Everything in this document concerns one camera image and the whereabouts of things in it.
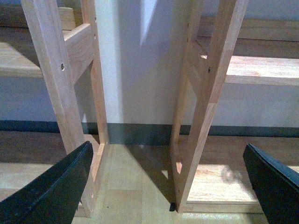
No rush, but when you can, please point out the right wooden shelf unit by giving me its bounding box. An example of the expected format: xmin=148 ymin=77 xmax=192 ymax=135
xmin=170 ymin=0 xmax=299 ymax=213

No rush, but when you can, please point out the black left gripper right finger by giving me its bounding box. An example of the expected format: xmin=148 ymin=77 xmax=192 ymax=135
xmin=243 ymin=144 xmax=299 ymax=224

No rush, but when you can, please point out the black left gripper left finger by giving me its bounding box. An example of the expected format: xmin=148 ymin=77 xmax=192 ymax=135
xmin=0 ymin=141 xmax=93 ymax=224

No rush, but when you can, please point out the wooden shelf unit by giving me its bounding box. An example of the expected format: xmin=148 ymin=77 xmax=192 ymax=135
xmin=0 ymin=0 xmax=109 ymax=217
xmin=170 ymin=0 xmax=299 ymax=213

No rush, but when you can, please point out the left wooden shelf unit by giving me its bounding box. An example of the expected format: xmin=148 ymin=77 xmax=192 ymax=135
xmin=0 ymin=0 xmax=109 ymax=217

